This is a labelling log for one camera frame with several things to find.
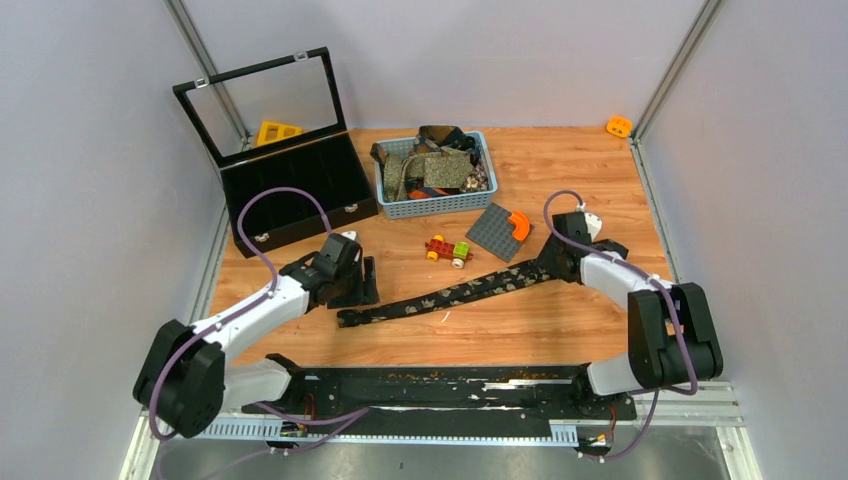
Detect yellow triangular plastic toy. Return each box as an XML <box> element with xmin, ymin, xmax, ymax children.
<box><xmin>254</xmin><ymin>121</ymin><xmax>304</xmax><ymax>147</ymax></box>

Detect grey lego baseplate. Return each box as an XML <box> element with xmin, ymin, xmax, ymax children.
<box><xmin>465</xmin><ymin>203</ymin><xmax>534</xmax><ymax>262</ymax></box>

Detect orange plastic block toy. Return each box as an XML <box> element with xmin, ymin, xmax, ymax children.
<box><xmin>606</xmin><ymin>116</ymin><xmax>633</xmax><ymax>138</ymax></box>

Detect orange curved plastic piece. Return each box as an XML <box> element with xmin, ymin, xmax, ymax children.
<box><xmin>507</xmin><ymin>210</ymin><xmax>532</xmax><ymax>243</ymax></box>

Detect black floral patterned tie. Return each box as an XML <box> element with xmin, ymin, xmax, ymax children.
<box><xmin>336</xmin><ymin>260</ymin><xmax>554</xmax><ymax>328</ymax></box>

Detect red green lego car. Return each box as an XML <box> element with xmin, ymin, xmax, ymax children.
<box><xmin>424</xmin><ymin>235</ymin><xmax>474</xmax><ymax>269</ymax></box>

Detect olive patterned tie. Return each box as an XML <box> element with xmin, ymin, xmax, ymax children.
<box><xmin>382</xmin><ymin>149</ymin><xmax>474</xmax><ymax>202</ymax></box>

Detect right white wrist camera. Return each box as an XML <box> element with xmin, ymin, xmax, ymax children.
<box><xmin>577</xmin><ymin>210</ymin><xmax>603</xmax><ymax>243</ymax></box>

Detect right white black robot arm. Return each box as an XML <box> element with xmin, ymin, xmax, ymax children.
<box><xmin>537</xmin><ymin>211</ymin><xmax>724</xmax><ymax>418</ymax></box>

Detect black glass-lid display box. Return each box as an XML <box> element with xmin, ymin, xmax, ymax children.
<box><xmin>172</xmin><ymin>47</ymin><xmax>378</xmax><ymax>258</ymax></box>

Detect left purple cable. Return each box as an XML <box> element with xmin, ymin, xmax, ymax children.
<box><xmin>146</xmin><ymin>187</ymin><xmax>370</xmax><ymax>480</ymax></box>

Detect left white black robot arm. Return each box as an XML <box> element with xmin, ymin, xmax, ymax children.
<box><xmin>132</xmin><ymin>231</ymin><xmax>373</xmax><ymax>438</ymax></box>

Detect dark blue tie in basket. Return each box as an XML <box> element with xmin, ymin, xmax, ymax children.
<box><xmin>411</xmin><ymin>125</ymin><xmax>480</xmax><ymax>165</ymax></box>

